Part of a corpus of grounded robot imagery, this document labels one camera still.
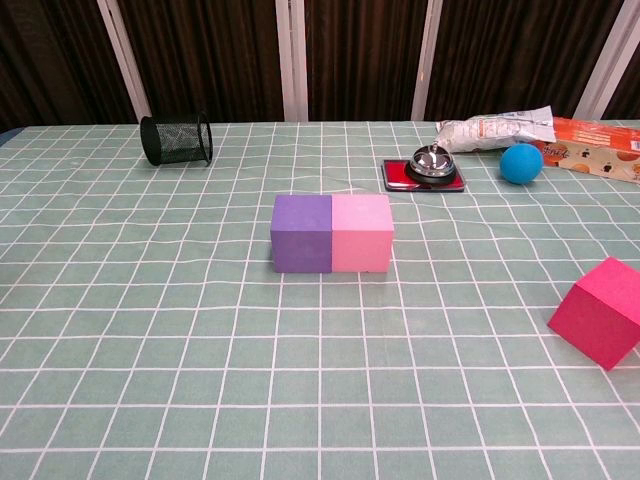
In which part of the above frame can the purple foam cube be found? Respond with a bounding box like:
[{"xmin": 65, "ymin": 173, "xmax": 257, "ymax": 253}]
[{"xmin": 269, "ymin": 194, "xmax": 334, "ymax": 274}]

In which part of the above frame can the magenta foam cube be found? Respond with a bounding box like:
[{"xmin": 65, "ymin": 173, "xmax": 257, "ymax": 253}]
[{"xmin": 547, "ymin": 257, "xmax": 640, "ymax": 372}]

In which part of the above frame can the light pink foam cube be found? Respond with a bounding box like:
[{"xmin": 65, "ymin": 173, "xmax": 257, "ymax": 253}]
[{"xmin": 330, "ymin": 193, "xmax": 395, "ymax": 274}]

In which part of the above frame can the orange cardboard box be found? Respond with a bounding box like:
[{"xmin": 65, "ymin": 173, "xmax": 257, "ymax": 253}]
[{"xmin": 529, "ymin": 117, "xmax": 640, "ymax": 187}]

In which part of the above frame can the red flat case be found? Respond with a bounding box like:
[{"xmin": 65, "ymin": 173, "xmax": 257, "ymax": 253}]
[{"xmin": 382, "ymin": 158, "xmax": 467, "ymax": 194}]

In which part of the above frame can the black mesh pen holder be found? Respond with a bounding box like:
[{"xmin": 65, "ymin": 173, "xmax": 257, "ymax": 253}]
[{"xmin": 139, "ymin": 110, "xmax": 215, "ymax": 167}]

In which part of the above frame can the green checked tablecloth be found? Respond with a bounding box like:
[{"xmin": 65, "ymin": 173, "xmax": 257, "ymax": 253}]
[{"xmin": 0, "ymin": 119, "xmax": 640, "ymax": 480}]

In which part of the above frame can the blue ball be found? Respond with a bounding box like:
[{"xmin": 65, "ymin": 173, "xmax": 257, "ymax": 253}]
[{"xmin": 499, "ymin": 143, "xmax": 545, "ymax": 185}]

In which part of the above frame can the white snack bag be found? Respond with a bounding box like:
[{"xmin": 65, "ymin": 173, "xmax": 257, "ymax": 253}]
[{"xmin": 433, "ymin": 104, "xmax": 557, "ymax": 154}]

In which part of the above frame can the silver call bell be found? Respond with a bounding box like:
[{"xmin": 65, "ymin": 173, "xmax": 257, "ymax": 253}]
[{"xmin": 404, "ymin": 141, "xmax": 456, "ymax": 182}]

